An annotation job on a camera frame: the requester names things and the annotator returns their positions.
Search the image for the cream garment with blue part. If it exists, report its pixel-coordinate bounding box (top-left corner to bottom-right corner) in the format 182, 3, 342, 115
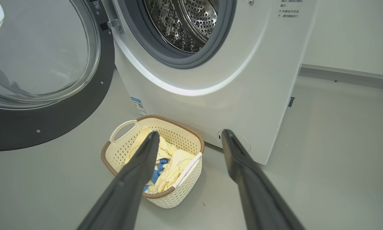
124, 126, 174, 193

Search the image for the stainless steel washing machine drum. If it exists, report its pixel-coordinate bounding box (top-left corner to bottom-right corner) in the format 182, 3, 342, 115
143, 0, 219, 53

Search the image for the cream perforated laundry basket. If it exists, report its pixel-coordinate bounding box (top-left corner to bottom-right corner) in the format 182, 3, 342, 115
101, 115, 205, 209

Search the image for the blue energy label sticker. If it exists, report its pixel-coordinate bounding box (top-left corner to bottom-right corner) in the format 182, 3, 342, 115
130, 96, 147, 117

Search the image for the round filter cover flap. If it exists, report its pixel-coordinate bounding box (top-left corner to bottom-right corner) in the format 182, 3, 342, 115
217, 129, 251, 153

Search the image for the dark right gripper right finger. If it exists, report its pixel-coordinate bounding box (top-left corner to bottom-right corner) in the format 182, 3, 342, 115
221, 129, 307, 230

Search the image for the white front-load washing machine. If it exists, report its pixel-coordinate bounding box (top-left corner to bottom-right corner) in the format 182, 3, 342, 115
100, 0, 319, 166

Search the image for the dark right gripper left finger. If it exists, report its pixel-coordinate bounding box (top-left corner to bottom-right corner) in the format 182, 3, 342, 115
77, 131, 160, 230

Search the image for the washing machine door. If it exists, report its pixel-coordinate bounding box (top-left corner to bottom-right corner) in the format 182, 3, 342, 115
0, 0, 115, 152

